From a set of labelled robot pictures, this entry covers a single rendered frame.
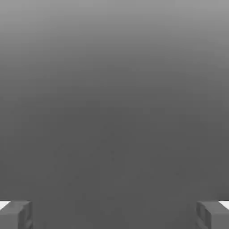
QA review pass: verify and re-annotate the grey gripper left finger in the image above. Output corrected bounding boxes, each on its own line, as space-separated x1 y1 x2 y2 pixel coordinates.
0 200 34 229

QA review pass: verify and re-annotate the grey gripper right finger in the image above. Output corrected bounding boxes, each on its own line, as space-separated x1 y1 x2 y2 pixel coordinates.
195 200 229 229

